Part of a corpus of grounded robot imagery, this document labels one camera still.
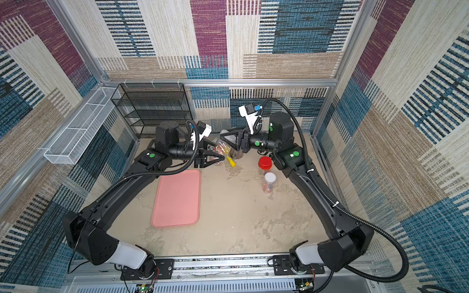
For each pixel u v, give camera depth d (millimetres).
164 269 734
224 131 607
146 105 1078
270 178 882
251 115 550
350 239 381
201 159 604
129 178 483
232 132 629
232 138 608
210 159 638
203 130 581
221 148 633
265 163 967
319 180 462
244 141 543
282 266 731
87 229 396
